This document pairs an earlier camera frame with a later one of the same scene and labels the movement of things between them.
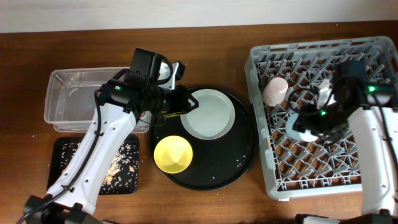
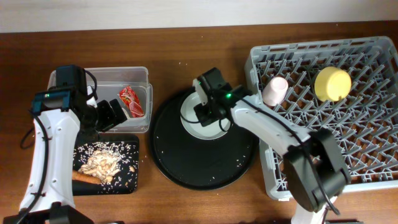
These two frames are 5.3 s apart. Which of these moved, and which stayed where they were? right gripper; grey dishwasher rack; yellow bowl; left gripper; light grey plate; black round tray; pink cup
Moved: yellow bowl; left gripper; right gripper
Stayed: grey dishwasher rack; black round tray; pink cup; light grey plate
